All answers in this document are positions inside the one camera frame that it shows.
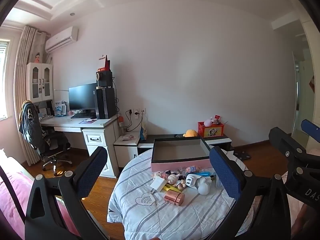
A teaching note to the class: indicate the white air conditioner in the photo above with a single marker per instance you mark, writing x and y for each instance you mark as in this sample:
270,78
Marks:
61,39

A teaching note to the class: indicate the white door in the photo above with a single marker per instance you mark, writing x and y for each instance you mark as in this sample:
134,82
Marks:
308,55

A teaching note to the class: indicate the magenta blanket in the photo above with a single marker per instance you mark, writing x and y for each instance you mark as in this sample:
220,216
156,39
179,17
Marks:
12,200

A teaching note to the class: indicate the striped quilt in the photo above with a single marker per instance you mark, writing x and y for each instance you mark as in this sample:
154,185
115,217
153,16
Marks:
140,215

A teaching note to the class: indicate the small doll figurine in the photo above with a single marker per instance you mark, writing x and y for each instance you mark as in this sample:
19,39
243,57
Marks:
173,179

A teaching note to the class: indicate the black low cabinet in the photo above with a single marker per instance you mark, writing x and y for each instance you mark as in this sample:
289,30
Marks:
147,140

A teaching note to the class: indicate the pink mouse pad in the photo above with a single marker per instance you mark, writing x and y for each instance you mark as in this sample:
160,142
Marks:
87,121

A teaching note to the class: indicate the blue snack bag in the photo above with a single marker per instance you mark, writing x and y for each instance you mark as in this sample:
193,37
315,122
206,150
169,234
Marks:
143,133

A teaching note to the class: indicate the window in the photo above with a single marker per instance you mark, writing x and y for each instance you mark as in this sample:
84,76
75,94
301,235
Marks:
3,80

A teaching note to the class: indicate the pink block toy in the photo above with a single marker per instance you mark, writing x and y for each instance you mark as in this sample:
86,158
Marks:
158,174

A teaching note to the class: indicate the white nightstand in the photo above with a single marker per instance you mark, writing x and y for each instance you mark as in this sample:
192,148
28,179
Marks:
126,150

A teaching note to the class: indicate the blue and white box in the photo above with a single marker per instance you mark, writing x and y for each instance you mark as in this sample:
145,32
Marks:
60,108

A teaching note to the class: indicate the doll in pink dress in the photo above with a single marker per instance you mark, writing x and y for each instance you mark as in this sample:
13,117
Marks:
37,57

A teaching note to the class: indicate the black office chair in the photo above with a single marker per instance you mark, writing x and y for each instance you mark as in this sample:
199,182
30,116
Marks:
53,145

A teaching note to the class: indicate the white desk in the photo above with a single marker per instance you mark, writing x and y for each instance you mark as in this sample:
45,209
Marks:
65,123

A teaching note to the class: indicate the white wall socket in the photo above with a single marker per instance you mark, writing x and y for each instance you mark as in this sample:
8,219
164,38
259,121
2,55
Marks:
136,111
143,110
129,111

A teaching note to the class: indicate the pink box with black rim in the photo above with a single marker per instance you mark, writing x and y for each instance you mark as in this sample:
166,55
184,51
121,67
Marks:
178,151

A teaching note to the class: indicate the grey jacket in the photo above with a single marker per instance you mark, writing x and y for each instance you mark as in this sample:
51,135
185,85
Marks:
28,125

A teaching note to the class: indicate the black computer tower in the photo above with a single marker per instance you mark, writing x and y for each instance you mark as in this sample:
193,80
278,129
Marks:
106,103

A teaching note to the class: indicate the black floor scale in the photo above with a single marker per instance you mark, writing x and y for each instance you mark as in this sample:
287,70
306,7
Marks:
241,155

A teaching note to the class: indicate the black computer monitor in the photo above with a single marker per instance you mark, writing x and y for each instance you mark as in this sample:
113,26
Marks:
82,97

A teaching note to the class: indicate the red storage box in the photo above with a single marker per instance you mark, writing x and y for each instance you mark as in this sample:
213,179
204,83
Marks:
211,131

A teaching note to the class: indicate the red desk calendar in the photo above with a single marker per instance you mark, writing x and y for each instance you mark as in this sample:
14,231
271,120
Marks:
105,65

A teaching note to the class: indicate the row of books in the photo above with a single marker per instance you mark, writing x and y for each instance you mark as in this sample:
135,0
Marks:
46,110

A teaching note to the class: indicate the rose gold cylinder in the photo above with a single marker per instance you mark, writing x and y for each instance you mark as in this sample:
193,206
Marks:
174,198

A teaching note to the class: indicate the yellow highlighter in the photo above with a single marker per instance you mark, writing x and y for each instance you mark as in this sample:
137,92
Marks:
168,188

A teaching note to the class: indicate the pink packet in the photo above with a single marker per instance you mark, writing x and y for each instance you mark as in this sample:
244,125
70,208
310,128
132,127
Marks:
127,137

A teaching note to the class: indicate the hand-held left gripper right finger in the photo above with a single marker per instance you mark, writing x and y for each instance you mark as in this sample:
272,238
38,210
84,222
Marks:
225,172

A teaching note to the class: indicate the beige curtain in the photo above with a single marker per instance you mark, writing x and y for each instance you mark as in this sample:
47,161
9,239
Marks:
23,70

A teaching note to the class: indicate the yellow octopus plush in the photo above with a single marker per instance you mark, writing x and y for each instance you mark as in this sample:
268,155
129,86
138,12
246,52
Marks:
190,133

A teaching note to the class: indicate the white glass-door cabinet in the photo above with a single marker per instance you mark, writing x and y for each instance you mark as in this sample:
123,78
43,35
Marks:
39,82

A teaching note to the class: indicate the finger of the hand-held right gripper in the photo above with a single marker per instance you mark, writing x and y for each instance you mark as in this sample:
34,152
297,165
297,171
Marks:
287,147
311,128

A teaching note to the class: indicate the orange cap bottle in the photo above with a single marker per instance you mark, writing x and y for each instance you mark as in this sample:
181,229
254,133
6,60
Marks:
121,125

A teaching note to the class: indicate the black keyboard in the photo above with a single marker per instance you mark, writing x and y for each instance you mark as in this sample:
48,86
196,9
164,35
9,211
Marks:
82,115

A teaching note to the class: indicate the pink plush toy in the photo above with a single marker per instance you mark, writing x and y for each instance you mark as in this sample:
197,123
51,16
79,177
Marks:
208,122

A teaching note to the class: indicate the red door ornament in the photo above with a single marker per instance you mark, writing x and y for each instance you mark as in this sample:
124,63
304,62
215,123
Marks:
311,83

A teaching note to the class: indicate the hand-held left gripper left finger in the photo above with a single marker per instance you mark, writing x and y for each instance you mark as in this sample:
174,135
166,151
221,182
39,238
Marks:
92,170

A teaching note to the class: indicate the white charger block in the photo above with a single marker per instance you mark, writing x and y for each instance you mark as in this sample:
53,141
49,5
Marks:
158,183

